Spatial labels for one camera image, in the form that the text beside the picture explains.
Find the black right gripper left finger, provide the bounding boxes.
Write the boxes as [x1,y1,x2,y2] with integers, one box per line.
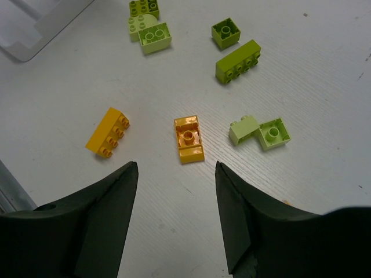
[1,162,139,277]

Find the white sorting tray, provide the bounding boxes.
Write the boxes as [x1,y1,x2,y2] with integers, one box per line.
[1,0,92,62]

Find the lime green upside-down square lego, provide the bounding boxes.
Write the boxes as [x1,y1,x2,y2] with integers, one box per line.
[212,17,241,50]

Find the pale green upside-down square lego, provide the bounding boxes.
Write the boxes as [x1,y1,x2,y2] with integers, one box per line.
[257,118,291,151]

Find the pale green curved studded lego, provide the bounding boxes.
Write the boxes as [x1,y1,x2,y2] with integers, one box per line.
[128,14,158,42]

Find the orange upside-down lego brick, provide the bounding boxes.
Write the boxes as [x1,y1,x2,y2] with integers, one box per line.
[174,115,205,164]

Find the lime green curved studded lego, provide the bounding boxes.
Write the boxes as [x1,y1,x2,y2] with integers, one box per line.
[129,0,159,19]

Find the pale green small lego brick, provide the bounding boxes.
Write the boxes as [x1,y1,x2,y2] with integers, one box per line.
[228,115,259,146]

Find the pale green upside-down curved lego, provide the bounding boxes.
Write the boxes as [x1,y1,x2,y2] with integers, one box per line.
[139,22,172,55]

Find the aluminium table frame rail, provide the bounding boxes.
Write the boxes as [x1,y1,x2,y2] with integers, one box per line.
[0,161,37,213]

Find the lime green long lego brick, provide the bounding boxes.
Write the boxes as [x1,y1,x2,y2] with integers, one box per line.
[216,40,261,85]

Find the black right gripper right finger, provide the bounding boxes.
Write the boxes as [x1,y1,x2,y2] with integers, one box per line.
[215,162,370,277]

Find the yellow long lego brick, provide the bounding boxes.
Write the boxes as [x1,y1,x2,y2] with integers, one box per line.
[85,107,130,159]

